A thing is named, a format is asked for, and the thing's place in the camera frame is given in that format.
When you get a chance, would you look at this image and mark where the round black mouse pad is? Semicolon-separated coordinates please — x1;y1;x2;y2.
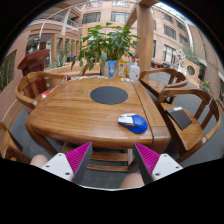
89;85;129;105

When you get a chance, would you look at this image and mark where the dark wooden lectern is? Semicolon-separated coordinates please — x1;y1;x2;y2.
17;49;51;77

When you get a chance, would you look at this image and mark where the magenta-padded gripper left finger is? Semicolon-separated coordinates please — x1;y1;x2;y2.
40;142;94;185

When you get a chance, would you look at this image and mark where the person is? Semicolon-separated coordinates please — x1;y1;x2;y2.
29;154;145;190

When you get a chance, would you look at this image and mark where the white sculpture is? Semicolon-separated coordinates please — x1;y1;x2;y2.
176;49;188;68

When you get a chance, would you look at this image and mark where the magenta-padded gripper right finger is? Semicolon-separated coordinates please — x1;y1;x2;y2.
132;142;184;186

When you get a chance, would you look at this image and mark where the red and white booklet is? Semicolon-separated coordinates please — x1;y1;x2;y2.
41;84;60;99

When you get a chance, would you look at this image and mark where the wooden armchair with black notebook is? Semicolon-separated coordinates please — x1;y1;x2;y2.
155;87;222;164

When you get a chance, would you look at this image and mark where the large green potted plant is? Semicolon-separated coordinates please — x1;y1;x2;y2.
70;22;140;78

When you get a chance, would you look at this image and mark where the yellow flowering plant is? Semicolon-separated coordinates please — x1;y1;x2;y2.
203;80;212;94

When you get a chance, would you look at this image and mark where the wooden armchair with red booklet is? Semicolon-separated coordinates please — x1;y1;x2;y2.
14;70;69;114

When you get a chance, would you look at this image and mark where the green agave plant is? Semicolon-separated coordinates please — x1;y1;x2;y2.
54;53;69;68

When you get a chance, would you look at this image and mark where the blue and white computer mouse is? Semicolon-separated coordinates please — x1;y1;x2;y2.
117;113;149;135

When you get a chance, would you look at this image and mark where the black notebook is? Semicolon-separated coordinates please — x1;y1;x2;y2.
165;106;193;131

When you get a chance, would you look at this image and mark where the grey bust statue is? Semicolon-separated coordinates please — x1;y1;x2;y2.
27;35;42;54

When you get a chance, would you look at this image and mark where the yellow liquid bottle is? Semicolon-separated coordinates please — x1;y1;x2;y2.
116;56;128;79

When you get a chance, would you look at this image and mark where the blue squeeze tube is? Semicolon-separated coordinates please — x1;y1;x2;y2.
107;59;117;79

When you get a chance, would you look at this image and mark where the white pump bottle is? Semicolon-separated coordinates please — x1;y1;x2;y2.
128;58;141;83

